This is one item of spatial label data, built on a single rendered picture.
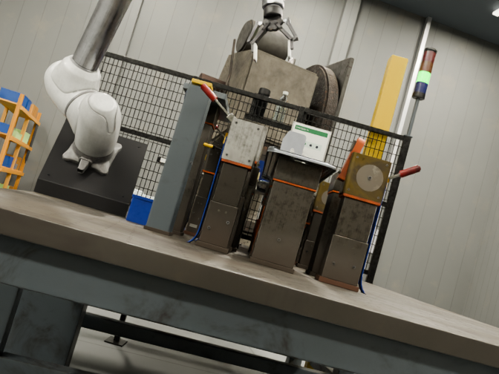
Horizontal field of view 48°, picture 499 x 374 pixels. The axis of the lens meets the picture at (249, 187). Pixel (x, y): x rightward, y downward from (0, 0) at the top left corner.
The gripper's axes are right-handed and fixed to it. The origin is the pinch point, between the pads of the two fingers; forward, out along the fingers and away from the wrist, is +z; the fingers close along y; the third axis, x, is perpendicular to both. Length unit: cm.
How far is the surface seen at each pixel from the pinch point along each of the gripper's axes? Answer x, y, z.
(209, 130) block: -28.3, -14.9, 37.7
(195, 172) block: -28, -19, 52
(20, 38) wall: 676, -654, -400
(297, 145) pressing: 77, -3, 14
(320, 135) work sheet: 106, 5, 0
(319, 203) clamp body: 14, 17, 56
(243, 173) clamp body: -56, 5, 59
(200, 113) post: -52, -9, 41
